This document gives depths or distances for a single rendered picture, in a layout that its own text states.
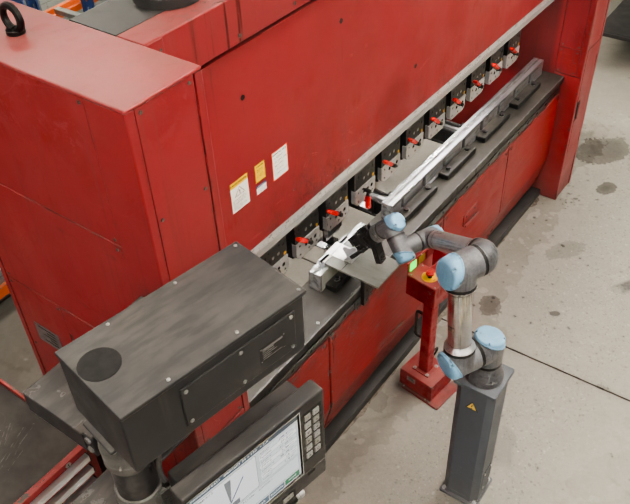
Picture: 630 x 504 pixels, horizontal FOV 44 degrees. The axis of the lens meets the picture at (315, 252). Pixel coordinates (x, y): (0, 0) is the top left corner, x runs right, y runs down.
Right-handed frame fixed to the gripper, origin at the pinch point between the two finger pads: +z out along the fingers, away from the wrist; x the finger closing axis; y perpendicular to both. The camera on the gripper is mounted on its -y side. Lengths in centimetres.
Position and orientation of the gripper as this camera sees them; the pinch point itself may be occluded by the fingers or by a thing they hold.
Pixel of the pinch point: (351, 255)
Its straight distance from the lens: 325.5
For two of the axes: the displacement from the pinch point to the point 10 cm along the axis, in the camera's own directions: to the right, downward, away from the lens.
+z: -5.1, 3.4, 7.9
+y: -6.5, -7.6, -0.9
